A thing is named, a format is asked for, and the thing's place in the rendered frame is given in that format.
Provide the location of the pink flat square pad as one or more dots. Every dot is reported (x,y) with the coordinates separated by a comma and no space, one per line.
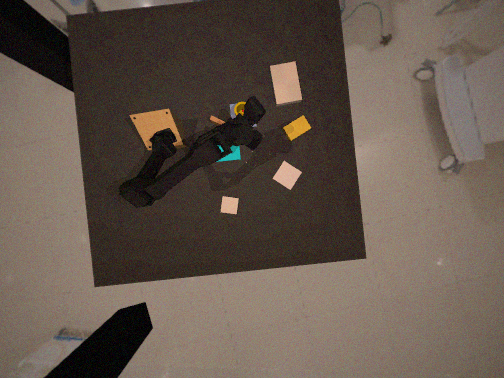
(287,175)

